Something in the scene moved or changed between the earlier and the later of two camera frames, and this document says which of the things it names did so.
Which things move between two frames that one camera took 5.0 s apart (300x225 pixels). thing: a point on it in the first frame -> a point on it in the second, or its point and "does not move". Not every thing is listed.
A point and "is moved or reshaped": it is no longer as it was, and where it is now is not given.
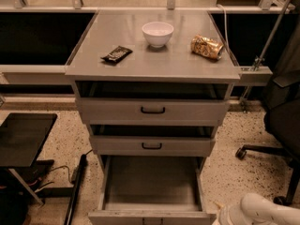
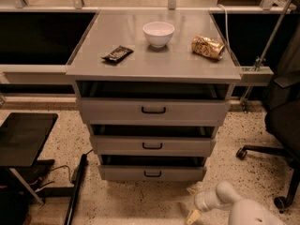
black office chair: x=281 y=119 does not move
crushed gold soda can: x=206 y=47 does not move
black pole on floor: x=75 y=188 does not move
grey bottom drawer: x=152 y=189 is moved or reshaped
